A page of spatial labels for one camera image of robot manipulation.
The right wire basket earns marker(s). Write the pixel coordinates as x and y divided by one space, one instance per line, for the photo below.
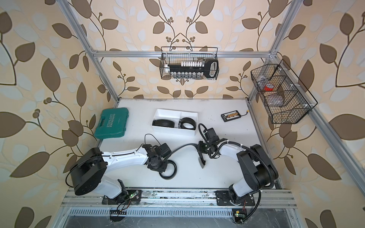
290 100

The white divided storage box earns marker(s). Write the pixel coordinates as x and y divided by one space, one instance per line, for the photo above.
174 116

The back wire basket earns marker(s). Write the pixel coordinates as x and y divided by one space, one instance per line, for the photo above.
180 53

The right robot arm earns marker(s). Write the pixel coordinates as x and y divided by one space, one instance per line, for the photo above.
258 170

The green tool case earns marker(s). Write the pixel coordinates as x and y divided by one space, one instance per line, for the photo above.
112 123

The red item in basket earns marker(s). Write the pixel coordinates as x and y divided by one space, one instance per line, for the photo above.
269 87

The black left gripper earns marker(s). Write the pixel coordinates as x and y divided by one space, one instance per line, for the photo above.
163 169

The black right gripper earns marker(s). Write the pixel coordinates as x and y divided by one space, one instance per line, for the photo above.
201 149

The aluminium frame post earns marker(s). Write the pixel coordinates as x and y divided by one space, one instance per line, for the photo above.
66 10

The black socket holder set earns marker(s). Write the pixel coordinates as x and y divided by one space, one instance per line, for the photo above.
200 69

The wire basket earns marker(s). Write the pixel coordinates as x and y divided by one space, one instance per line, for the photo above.
290 100
180 53

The black parallel charging board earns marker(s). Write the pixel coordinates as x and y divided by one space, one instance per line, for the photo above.
232 115

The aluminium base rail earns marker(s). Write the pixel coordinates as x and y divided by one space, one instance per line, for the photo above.
208 198

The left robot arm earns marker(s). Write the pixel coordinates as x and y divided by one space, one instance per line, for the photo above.
88 174

